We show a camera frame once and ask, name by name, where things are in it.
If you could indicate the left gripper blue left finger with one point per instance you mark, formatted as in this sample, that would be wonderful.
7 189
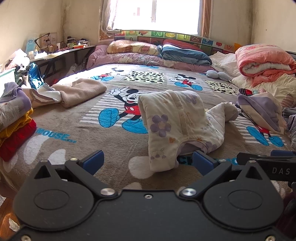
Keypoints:
85 168

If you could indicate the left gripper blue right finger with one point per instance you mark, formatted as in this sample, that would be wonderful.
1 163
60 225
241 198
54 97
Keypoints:
213 171

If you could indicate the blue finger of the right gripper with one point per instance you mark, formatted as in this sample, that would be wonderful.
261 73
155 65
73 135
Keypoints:
281 153

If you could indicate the white floral quilted garment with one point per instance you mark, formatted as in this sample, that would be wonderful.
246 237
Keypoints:
178 124

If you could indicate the grey clothes pile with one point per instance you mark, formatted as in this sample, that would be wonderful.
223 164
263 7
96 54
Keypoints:
289 115

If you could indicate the Mickey Mouse bed blanket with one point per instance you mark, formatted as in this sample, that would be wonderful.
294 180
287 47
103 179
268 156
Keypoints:
106 123

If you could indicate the purple and cream garment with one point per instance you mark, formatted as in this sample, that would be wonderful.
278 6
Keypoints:
264 110

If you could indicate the cream quilt under pink one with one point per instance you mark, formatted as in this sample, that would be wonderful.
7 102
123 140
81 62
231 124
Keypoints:
283 89

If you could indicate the beige folded fleece blanket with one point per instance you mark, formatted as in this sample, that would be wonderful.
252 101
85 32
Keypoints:
80 91

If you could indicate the white brown patterned garment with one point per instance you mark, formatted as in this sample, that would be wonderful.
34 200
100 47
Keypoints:
44 95

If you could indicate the red folded garment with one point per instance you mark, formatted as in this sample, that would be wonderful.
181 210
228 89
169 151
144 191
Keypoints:
16 140

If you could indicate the grey plush toy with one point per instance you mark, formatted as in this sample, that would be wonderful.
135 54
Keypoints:
218 75

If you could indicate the yellow folded garment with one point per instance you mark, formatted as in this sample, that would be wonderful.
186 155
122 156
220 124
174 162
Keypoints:
21 122

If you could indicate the pink rolled quilt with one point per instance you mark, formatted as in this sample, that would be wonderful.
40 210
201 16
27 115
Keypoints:
263 63

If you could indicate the purple grey folded garment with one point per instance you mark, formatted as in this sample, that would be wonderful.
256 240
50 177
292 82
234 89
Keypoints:
14 104

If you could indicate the dark cluttered desk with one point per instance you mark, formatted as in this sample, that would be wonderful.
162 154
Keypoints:
61 62

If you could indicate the blue folded duvet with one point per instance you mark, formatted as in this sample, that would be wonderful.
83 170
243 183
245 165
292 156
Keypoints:
173 53

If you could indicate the colourful alphabet foam mat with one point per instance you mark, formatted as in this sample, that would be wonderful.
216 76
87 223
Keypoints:
205 45

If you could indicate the yellow patterned pillow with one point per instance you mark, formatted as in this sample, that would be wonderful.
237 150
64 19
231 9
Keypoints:
127 46

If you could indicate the red pillow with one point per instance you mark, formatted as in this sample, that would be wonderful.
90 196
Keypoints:
181 44

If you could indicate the window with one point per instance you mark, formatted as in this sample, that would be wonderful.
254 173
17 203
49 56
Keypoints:
171 16

